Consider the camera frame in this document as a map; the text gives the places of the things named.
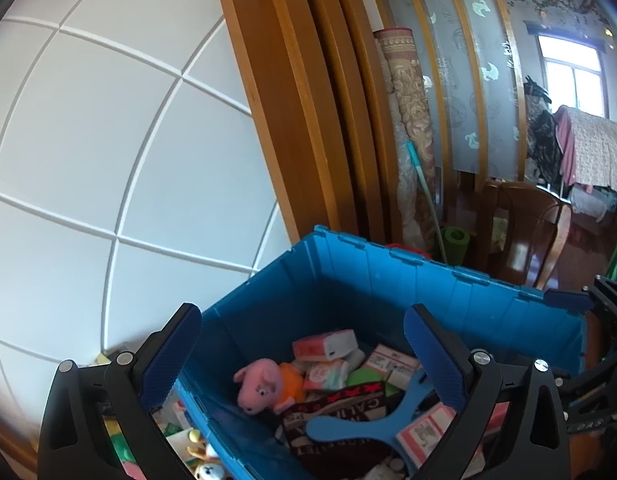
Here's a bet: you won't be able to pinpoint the white plush toy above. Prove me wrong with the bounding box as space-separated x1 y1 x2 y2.
193 460 225 480

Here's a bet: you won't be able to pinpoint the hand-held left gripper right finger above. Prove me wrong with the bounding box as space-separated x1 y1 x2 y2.
403 304 572 480

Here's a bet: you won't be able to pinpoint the green round item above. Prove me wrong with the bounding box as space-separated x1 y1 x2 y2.
346 367 384 386

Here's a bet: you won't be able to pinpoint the pink tissue packet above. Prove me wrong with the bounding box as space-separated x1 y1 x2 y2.
292 329 359 361

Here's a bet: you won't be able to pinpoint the floral cloth on rack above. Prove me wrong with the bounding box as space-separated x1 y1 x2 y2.
553 105 617 196

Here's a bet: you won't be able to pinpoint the frosted glass sliding door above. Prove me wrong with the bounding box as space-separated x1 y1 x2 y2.
379 0 529 181

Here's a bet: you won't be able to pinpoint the maroon patterned knit sock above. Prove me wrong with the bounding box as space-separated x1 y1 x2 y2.
281 382 389 476

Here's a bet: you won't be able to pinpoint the white floral tissue packet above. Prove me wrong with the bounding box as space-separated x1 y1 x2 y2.
303 360 349 391

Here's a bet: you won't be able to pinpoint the pink pig plush toy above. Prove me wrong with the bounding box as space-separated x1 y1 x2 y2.
233 358 306 416

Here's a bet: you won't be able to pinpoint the blue plastic crate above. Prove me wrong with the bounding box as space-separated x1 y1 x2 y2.
178 225 589 480

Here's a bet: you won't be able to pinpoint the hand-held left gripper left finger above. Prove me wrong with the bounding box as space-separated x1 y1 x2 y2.
37 302 203 480

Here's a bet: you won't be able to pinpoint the wooden door frame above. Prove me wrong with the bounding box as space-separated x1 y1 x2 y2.
211 0 404 251

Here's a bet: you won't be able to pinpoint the teal mop handle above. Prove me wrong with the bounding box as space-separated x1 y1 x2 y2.
406 142 449 263

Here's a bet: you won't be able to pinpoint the blue plastic boomerang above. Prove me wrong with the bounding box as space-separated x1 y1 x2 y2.
306 372 434 476

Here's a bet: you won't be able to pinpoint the window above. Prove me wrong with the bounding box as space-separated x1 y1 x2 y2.
536 35 609 116

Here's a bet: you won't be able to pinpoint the green rolled mat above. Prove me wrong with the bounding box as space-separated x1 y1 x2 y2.
441 227 470 266

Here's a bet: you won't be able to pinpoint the rolled patterned carpet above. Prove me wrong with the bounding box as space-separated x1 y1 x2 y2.
373 27 439 256

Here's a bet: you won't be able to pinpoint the pink white flat package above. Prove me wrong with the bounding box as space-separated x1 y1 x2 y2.
396 405 459 461

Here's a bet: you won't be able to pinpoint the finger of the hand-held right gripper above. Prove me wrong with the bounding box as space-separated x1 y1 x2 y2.
543 275 617 329

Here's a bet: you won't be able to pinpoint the dark hanging clothes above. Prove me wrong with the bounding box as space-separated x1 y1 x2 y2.
523 77 562 186

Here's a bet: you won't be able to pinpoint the white box red label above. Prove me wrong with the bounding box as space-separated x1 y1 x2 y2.
363 344 422 376

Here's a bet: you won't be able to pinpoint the wooden chair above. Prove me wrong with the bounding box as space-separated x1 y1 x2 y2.
476 180 572 291

